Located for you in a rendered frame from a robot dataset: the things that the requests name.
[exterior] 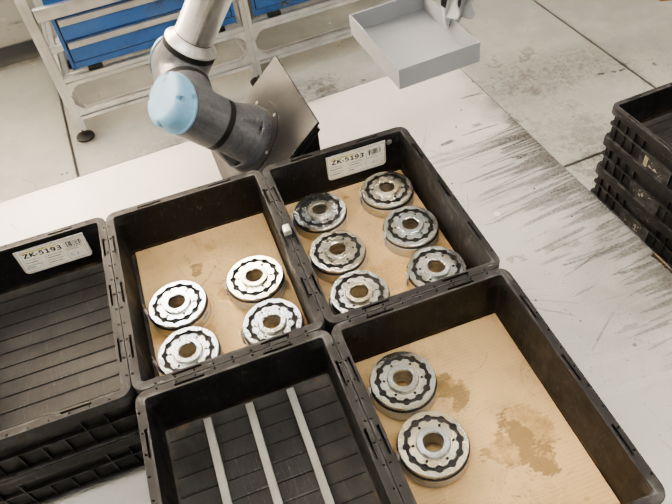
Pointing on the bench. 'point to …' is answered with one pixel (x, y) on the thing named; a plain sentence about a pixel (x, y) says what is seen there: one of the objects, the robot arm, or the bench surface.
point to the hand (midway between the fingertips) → (449, 21)
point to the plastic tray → (413, 40)
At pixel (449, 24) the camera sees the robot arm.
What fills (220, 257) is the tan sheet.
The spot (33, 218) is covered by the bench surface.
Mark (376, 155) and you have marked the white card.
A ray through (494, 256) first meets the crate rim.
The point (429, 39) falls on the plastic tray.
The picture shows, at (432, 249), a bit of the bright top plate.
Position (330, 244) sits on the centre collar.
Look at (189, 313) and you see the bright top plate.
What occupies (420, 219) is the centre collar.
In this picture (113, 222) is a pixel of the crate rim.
